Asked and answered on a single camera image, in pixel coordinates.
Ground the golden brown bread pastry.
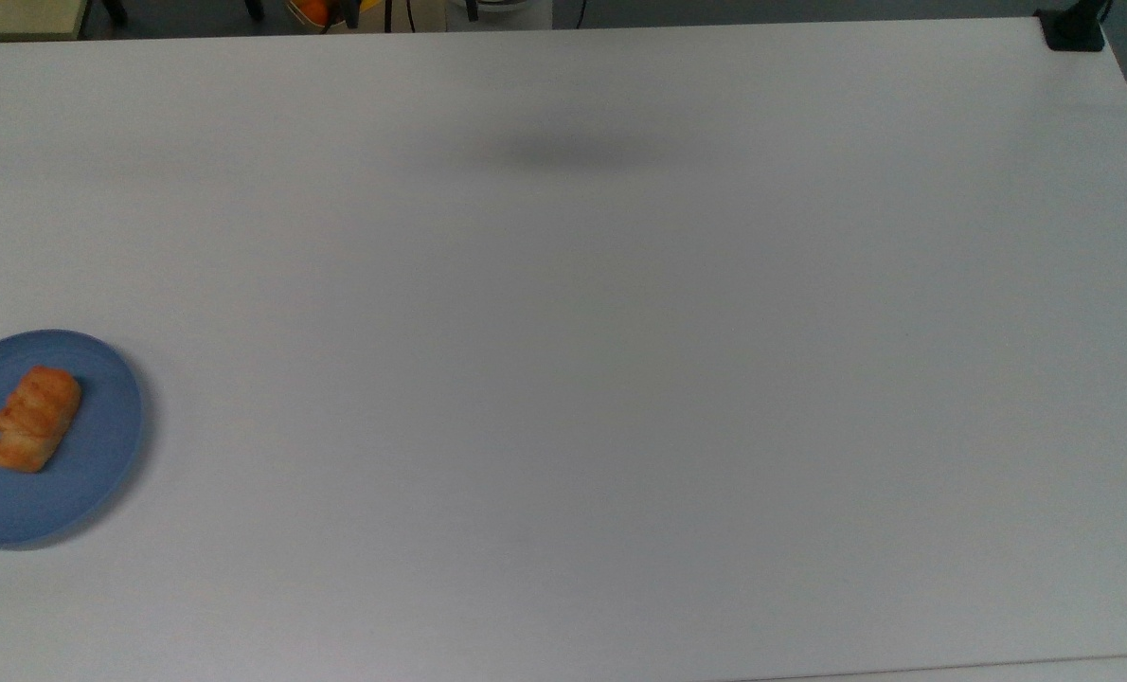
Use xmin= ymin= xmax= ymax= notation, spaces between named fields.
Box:
xmin=0 ymin=366 xmax=83 ymax=474

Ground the blue round plate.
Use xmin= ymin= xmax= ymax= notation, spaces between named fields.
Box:
xmin=0 ymin=329 xmax=145 ymax=548

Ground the beige side table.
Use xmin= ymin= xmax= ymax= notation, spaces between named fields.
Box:
xmin=0 ymin=0 xmax=89 ymax=42

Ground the black corner clamp mount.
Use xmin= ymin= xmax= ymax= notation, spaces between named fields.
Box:
xmin=1035 ymin=0 xmax=1111 ymax=52

